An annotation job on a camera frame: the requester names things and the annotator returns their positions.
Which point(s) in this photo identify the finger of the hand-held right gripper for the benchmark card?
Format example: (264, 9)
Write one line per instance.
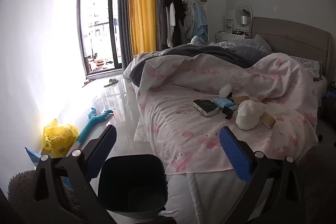
(331, 95)

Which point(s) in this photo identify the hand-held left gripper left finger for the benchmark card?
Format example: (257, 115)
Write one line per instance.
(103, 150)

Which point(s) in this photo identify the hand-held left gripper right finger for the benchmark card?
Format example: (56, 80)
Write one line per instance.
(233, 150)

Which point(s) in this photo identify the dark trash bin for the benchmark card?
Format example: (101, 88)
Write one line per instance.
(131, 182)

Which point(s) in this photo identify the light blue tissue pack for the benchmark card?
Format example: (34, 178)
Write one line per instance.
(220, 102)

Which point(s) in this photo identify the black tissue pack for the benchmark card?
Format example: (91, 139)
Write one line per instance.
(204, 107)

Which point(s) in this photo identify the white bubble wrap bundle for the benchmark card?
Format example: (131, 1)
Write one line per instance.
(225, 90)

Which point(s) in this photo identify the blue plush toy stick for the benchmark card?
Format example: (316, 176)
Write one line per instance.
(89, 125)

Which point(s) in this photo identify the white patterned pillow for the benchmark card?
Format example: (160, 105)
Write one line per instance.
(309, 65)

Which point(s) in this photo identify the yellow plastic bag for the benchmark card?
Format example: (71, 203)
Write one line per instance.
(59, 140)

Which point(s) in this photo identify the pink printed blanket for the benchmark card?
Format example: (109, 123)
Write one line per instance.
(183, 113)

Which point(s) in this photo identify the pale slipper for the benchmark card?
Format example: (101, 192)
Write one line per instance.
(111, 82)

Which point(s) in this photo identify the blue paper packet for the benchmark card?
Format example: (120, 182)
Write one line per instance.
(32, 155)

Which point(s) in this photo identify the beige upholstered headboard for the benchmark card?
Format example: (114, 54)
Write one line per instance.
(288, 35)

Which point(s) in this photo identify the grey pink pillow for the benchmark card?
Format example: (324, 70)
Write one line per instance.
(262, 41)

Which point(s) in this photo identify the grey fluffy cloth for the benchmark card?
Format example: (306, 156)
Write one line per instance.
(317, 182)

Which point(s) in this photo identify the clutter of balcony pots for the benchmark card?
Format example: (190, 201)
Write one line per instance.
(99, 62)

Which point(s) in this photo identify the grey shaggy rug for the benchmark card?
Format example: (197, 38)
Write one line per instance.
(21, 187)

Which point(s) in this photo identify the blue grey patterned quilt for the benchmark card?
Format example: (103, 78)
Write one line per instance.
(241, 44)

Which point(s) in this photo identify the grey fleece blanket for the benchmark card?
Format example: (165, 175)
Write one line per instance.
(199, 52)

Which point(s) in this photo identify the white vanity desk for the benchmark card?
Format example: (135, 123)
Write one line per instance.
(225, 36)

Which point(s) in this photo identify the white cylinder lamp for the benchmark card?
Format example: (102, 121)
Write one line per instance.
(245, 19)

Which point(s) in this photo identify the light blue plush toy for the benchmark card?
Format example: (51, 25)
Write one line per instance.
(198, 40)

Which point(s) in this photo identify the round white mirror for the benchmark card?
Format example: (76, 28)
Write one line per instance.
(240, 10)

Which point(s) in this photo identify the white desk organizer shelf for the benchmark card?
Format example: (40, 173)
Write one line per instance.
(229, 19)

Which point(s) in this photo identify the dark framed balcony door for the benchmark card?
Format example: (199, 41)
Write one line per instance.
(97, 16)

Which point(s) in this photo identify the grey hanging garment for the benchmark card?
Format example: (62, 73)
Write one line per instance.
(164, 29)

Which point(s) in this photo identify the beige hanging jacket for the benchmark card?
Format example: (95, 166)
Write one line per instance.
(189, 16)

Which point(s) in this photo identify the white hanging garment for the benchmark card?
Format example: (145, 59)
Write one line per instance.
(172, 16)

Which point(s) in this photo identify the yellow curtain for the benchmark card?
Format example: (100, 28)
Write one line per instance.
(141, 3)

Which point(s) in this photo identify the black hanging garment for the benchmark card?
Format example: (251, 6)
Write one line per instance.
(177, 3)

